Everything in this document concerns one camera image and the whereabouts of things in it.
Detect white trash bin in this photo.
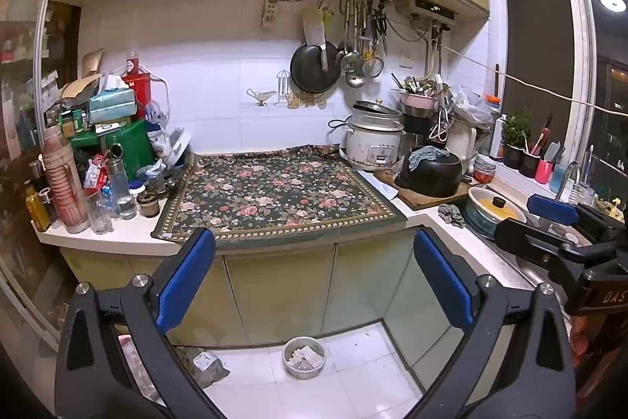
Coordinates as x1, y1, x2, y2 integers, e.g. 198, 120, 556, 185
281, 336, 328, 380

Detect chrome faucet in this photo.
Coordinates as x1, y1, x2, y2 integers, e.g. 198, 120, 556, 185
553, 161, 580, 201

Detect pot with glass lid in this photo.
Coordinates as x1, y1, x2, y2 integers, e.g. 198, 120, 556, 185
463, 186, 527, 239

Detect grey rag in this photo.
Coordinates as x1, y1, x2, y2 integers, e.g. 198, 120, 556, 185
438, 204, 466, 229

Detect small potted plant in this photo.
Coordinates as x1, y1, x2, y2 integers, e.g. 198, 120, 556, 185
502, 110, 532, 169

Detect glass water bottle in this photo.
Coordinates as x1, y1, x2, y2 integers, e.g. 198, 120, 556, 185
105, 158, 136, 220

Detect yellow oil bottle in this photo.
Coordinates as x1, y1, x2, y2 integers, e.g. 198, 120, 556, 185
24, 181, 51, 232

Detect clear drinking glass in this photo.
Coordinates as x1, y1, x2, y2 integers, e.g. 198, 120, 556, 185
84, 188, 114, 235

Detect lower cabinet doors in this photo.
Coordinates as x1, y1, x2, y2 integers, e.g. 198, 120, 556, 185
58, 226, 522, 405

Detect black pot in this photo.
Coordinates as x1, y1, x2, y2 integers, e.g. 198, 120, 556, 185
395, 146, 462, 198

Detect pink patterned thermos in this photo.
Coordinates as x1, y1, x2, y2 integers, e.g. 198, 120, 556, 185
42, 124, 91, 234

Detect wooden cutting board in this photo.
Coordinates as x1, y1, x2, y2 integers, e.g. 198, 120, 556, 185
375, 171, 471, 210

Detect floral green table mat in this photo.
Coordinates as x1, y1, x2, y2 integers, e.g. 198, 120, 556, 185
151, 145, 405, 251

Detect pink utensil basin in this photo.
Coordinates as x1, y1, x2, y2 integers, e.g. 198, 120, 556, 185
400, 91, 438, 111

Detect white rice cooker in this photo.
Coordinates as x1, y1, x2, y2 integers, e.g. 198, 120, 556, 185
345, 100, 403, 171

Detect hanging metal ladle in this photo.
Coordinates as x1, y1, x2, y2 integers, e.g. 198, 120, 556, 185
340, 0, 364, 89

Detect black frying pan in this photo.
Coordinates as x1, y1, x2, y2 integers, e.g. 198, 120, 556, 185
290, 42, 341, 95

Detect white power strip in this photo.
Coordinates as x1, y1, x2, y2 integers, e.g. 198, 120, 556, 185
261, 0, 280, 29

